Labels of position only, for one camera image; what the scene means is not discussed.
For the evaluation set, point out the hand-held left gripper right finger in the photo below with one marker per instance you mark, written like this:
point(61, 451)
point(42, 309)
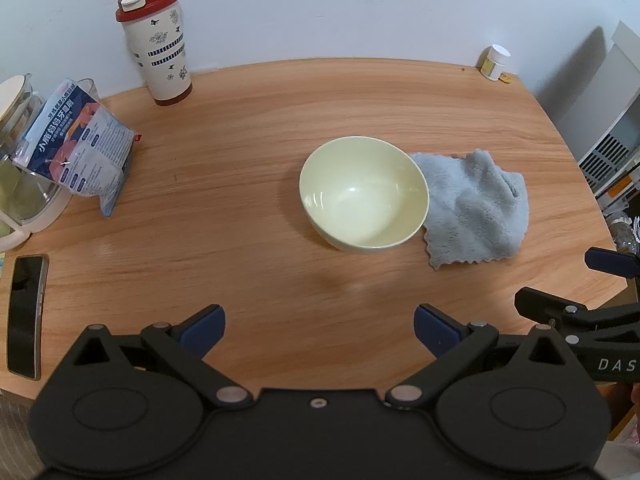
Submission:
point(434, 332)

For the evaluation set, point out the light blue fluffy cloth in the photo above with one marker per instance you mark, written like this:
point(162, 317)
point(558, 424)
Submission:
point(475, 210)

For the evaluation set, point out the blue and white plastic packet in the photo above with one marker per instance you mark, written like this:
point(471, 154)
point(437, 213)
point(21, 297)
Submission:
point(82, 145)

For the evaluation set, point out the small yellow object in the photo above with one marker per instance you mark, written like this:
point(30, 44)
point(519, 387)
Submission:
point(505, 79)

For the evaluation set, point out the black smartphone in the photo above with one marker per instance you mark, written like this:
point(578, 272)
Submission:
point(25, 315)

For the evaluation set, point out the white cabinet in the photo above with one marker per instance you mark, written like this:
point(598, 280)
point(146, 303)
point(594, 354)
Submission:
point(617, 125)

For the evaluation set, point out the white tumbler with red lid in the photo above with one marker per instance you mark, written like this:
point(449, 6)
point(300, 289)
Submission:
point(160, 55)

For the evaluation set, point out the pale yellow bowl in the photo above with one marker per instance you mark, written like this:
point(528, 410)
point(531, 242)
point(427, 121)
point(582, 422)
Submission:
point(362, 200)

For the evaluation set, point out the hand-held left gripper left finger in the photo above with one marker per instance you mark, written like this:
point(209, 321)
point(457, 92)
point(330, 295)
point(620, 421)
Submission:
point(206, 329)

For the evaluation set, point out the clear plastic wrapper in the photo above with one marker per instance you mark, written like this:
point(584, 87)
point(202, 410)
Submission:
point(625, 232)

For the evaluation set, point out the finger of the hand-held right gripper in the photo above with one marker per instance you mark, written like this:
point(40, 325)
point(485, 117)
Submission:
point(607, 261)
point(542, 305)

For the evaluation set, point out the small white pill bottle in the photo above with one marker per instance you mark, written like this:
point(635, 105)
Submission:
point(495, 62)

